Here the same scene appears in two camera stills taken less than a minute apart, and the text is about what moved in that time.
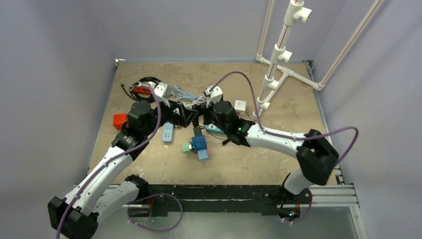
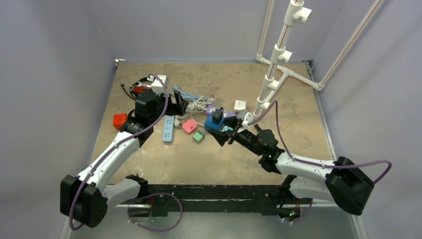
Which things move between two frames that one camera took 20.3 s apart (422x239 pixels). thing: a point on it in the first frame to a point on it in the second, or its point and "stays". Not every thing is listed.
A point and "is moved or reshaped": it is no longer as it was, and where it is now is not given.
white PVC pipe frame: x=293 y=15 stays
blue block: x=199 y=143 is moved or reshaped
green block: x=187 y=147 to x=198 y=136
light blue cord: x=185 y=96 stays
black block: x=197 y=131 is moved or reshaped
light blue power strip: x=167 y=133 stays
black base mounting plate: x=158 y=199 stays
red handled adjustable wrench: x=141 y=88 stays
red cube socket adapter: x=118 y=120 stays
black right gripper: x=204 y=111 to x=234 y=135
